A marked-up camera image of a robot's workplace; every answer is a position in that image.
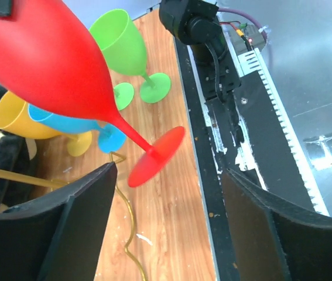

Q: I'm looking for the yellow wine glass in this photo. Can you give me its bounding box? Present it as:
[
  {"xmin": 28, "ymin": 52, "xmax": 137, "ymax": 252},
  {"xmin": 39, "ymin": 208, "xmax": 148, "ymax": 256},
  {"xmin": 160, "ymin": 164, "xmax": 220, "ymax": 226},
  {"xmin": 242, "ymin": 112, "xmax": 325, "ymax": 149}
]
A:
[{"xmin": 0, "ymin": 91, "xmax": 93, "ymax": 157}]

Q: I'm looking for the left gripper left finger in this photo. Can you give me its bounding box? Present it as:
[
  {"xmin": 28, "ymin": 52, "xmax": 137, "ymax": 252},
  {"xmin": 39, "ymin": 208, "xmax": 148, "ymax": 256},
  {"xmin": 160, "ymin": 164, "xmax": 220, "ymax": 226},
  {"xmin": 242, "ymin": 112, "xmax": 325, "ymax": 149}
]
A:
[{"xmin": 0, "ymin": 162, "xmax": 118, "ymax": 281}]

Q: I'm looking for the gold wire glass rack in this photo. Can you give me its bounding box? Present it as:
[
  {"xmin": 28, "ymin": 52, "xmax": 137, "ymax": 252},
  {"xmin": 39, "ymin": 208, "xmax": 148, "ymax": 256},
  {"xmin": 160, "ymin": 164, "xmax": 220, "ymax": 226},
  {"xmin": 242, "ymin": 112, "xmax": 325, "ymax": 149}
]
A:
[{"xmin": 0, "ymin": 151, "xmax": 149, "ymax": 281}]

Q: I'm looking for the green wine glass front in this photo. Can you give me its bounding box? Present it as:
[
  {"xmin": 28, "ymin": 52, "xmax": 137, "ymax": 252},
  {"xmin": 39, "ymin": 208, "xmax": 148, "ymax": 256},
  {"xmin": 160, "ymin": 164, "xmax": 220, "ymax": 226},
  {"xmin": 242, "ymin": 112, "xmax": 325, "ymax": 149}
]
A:
[{"xmin": 114, "ymin": 83, "xmax": 135, "ymax": 111}]

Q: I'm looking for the black floral pillow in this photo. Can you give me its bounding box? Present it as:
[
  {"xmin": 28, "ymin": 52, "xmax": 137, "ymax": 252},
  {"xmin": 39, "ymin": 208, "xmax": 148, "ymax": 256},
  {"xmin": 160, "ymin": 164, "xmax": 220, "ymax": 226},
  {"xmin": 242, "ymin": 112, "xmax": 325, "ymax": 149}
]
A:
[{"xmin": 0, "ymin": 85, "xmax": 37, "ymax": 210}]

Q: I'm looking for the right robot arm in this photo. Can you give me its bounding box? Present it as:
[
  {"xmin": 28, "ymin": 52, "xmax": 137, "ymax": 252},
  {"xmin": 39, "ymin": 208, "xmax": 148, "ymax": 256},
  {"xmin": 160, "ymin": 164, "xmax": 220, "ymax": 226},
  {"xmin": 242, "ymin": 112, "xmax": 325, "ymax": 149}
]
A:
[{"xmin": 0, "ymin": 1, "xmax": 221, "ymax": 80}]

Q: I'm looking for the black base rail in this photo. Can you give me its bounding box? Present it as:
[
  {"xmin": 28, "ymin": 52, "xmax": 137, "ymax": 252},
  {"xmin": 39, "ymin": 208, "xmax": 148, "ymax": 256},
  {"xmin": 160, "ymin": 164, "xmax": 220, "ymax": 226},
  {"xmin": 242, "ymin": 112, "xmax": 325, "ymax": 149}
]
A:
[{"xmin": 175, "ymin": 32, "xmax": 329, "ymax": 280}]

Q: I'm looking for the blue wine glass front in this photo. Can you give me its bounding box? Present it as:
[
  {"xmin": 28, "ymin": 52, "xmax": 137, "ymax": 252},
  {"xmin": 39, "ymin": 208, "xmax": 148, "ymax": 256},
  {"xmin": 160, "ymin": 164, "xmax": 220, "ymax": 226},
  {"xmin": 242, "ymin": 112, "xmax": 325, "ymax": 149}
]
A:
[{"xmin": 28, "ymin": 104, "xmax": 126, "ymax": 153}]

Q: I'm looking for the green wine glass back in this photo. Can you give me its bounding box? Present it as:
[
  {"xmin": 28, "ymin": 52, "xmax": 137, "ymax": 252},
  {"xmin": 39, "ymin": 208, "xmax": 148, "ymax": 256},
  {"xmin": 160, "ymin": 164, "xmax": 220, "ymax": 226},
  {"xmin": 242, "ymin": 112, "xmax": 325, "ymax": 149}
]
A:
[{"xmin": 89, "ymin": 9, "xmax": 171, "ymax": 104}]

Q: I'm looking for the red wine glass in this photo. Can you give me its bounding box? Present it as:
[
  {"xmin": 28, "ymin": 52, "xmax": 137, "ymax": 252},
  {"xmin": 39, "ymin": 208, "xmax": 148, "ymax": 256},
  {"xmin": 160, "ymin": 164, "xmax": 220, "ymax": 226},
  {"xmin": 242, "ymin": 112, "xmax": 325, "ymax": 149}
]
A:
[{"xmin": 0, "ymin": 0, "xmax": 186, "ymax": 188}]

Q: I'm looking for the green wine glass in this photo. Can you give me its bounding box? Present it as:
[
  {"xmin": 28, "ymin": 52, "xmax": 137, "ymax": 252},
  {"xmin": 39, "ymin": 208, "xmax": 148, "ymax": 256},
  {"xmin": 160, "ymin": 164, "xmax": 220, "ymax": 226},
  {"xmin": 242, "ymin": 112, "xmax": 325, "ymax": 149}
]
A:
[
  {"xmin": 114, "ymin": 83, "xmax": 135, "ymax": 111},
  {"xmin": 89, "ymin": 9, "xmax": 171, "ymax": 104}
]

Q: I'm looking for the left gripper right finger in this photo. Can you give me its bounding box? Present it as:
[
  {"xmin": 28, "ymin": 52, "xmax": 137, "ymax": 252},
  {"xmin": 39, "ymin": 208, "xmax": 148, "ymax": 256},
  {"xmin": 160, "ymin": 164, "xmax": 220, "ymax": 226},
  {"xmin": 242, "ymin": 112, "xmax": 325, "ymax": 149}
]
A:
[{"xmin": 221, "ymin": 169, "xmax": 332, "ymax": 280}]

